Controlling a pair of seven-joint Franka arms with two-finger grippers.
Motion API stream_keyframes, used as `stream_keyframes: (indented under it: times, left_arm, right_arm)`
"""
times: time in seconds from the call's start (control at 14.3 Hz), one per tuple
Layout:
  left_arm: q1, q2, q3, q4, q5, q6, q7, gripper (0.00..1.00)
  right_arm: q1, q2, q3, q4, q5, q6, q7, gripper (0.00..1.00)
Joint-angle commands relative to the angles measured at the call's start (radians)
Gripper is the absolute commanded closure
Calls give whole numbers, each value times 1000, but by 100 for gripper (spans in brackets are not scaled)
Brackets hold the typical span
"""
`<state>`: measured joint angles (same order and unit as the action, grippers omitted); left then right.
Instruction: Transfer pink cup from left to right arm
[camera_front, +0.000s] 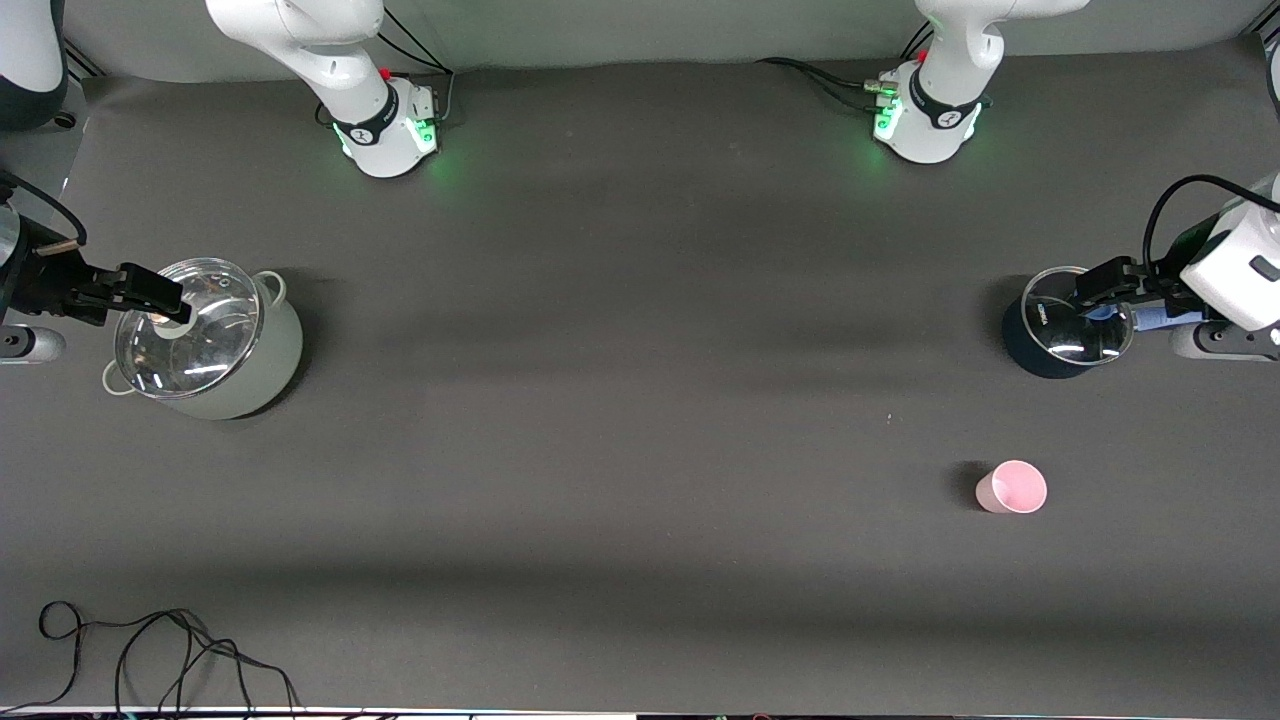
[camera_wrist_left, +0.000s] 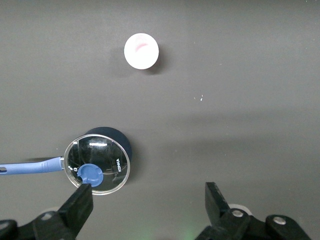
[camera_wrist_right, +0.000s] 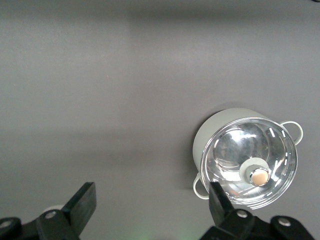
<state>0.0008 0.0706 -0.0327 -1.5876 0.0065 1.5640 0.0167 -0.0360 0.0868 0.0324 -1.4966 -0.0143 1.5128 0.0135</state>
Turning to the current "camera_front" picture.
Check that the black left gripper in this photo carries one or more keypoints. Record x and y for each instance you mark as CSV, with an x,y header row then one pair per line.
x,y
1166,278

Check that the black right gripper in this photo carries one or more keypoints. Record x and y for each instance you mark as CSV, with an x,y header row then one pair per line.
x,y
40,284

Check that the pink plastic cup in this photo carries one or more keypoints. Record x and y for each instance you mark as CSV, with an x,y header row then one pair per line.
x,y
1015,488

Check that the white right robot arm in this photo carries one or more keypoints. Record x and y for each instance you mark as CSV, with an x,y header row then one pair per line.
x,y
340,60

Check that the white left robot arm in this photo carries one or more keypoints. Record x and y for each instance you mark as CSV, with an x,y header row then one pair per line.
x,y
935,130

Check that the glass lid with blue knob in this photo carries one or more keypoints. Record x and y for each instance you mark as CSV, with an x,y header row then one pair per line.
x,y
1060,340

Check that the glass lid with metal knob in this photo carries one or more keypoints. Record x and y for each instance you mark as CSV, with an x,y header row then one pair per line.
x,y
210,350

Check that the dark blue saucepan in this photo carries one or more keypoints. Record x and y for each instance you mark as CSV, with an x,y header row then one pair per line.
x,y
1025,360

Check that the pale green cooking pot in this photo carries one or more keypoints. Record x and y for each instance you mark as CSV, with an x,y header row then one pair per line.
x,y
270,370

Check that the aluminium frame rail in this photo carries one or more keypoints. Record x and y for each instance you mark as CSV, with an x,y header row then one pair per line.
x,y
85,62

